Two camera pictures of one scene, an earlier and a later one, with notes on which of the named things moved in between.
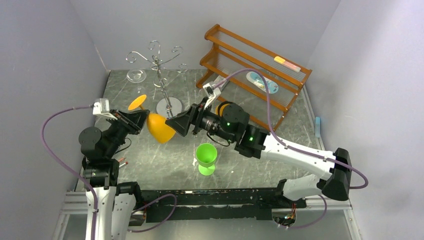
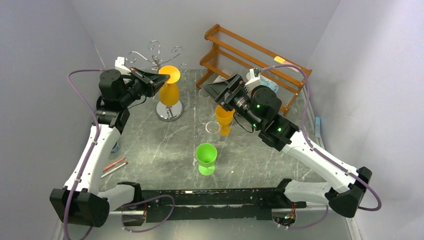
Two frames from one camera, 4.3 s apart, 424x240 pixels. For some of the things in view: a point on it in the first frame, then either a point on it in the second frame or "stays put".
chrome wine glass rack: x=167 y=106 stays put
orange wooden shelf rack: x=260 y=80 stays put
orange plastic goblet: x=161 y=131 → x=169 y=91
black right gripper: x=197 y=117 → x=230 y=94
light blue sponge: x=317 y=127 stays put
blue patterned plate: x=257 y=79 stays put
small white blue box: x=219 y=79 stays put
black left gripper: x=134 y=120 → x=157 y=81
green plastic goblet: x=206 y=154 stays put
